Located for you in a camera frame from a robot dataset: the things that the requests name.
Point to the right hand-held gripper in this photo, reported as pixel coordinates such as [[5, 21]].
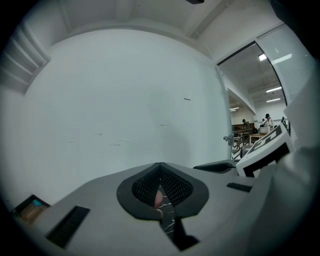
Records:
[[265, 155]]

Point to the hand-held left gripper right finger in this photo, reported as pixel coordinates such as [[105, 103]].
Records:
[[220, 197]]

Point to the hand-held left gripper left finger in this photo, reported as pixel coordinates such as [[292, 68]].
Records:
[[100, 212]]

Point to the person's left hand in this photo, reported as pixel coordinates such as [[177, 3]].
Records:
[[158, 200]]

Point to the black metal railing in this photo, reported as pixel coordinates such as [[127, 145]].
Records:
[[240, 132]]

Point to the light wooden table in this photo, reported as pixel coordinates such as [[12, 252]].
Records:
[[257, 136]]

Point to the small teal object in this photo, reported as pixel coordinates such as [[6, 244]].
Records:
[[38, 203]]

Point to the strip ceiling light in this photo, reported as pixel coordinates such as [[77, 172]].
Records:
[[273, 100], [273, 89]]

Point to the square ceiling light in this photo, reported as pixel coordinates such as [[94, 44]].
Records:
[[262, 57]]

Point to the white linear air vent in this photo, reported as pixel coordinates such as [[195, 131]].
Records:
[[22, 65]]

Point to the frosted glass wall panel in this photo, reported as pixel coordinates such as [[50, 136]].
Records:
[[295, 72]]

